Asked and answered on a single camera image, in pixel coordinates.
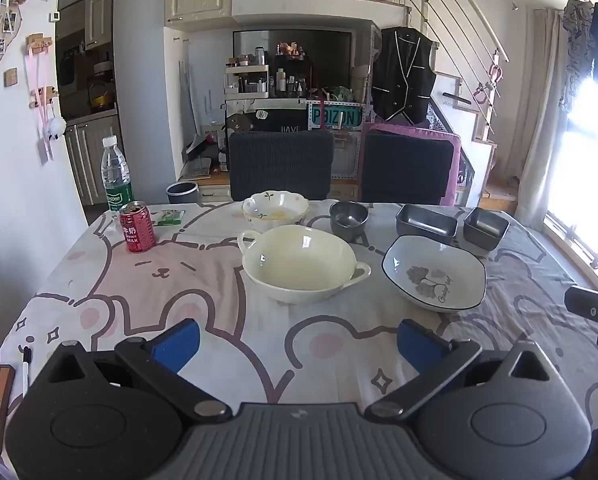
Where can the black letter board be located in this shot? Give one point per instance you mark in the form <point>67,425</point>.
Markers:
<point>284,121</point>

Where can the dark blue chair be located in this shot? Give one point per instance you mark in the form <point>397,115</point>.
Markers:
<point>279,165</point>
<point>404,165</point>

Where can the kitchen base cabinet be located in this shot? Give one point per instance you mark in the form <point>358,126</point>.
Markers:
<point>91,160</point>

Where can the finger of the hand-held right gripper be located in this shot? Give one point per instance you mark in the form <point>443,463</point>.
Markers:
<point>591,302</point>

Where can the wooden wall hook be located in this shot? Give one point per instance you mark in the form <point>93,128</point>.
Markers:
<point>40,42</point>
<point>43,96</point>

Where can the white leaf print plate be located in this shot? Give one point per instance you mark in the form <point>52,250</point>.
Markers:
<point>429,275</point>

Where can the beige curtain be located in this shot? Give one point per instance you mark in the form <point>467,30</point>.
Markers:
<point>544,110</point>

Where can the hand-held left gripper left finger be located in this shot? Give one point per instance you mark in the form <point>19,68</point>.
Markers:
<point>176,344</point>

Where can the stair railing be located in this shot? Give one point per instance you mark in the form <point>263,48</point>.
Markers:
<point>459,20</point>

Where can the white pen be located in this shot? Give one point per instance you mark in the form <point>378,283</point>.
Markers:
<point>26,370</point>

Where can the black vest with white trim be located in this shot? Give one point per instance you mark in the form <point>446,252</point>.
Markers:
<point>401,75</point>

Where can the bear print tablecloth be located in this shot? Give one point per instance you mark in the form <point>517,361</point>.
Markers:
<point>204,280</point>

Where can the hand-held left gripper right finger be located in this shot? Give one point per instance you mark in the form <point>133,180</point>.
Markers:
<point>420,347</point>

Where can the red drink can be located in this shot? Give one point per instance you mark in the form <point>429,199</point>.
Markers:
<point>138,232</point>

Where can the round steel bowl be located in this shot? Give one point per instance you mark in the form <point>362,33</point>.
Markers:
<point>349,220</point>

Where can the wooden staircase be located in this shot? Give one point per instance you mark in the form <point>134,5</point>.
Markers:
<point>499,195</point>

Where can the clear plastic water bottle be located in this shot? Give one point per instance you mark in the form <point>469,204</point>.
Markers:
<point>116,175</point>

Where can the white cosmetics shelf rack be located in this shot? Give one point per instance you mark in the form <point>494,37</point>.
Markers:
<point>246,82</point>

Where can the patterned hanging garment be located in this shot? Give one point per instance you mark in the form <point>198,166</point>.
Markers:
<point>576,45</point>

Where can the grey trash bin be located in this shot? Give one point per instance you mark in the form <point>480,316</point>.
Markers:
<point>183,194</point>

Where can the square steel bowl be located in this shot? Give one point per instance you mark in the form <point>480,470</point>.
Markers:
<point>485,230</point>

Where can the rectangular steel tray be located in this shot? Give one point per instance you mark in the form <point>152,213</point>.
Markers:
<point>426,225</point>

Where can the pink chair cushion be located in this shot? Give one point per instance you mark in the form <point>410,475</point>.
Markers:
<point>456,175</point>

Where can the white plush toy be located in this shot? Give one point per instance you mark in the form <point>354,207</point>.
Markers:
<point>56,128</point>

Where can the floral bowl with yellow rim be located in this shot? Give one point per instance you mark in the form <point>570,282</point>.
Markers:
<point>274,210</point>

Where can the wooden wall tile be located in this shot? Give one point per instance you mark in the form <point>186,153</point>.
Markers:
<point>11,76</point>

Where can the teal licence plate sign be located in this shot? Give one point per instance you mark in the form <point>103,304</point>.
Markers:
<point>346,117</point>

